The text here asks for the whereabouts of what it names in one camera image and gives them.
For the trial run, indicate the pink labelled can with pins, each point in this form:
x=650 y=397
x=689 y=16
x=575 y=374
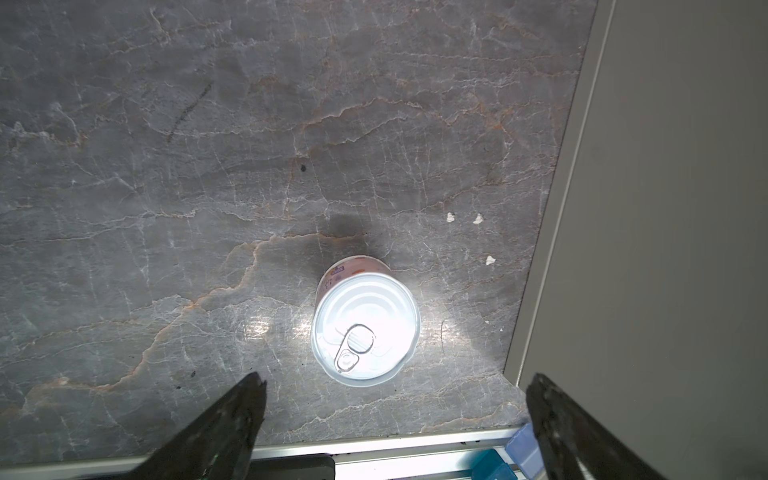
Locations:
x=366 y=323

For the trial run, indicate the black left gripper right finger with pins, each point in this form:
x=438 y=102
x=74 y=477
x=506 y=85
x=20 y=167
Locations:
x=573 y=443

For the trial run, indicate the grey metal cabinet counter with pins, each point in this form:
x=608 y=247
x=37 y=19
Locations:
x=646 y=301

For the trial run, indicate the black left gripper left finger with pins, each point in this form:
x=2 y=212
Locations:
x=218 y=444

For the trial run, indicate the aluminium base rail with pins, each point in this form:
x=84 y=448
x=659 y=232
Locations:
x=444 y=456

